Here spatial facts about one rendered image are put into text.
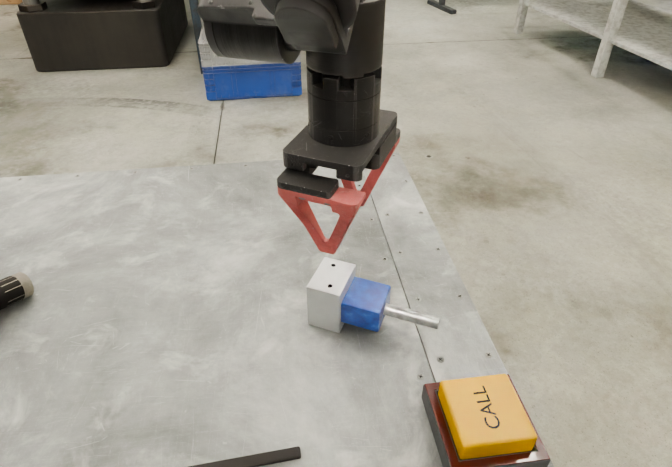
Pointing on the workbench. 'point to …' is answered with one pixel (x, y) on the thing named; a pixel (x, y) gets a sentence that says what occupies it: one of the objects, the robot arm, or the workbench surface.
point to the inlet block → (353, 300)
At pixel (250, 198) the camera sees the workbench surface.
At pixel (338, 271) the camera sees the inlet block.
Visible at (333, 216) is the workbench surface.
